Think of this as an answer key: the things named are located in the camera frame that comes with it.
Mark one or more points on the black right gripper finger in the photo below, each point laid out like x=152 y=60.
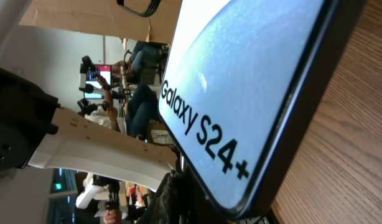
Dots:
x=180 y=199

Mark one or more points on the blue Galaxy S24+ smartphone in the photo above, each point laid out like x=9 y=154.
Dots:
x=242 y=83

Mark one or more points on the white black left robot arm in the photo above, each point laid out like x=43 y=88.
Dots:
x=36 y=131

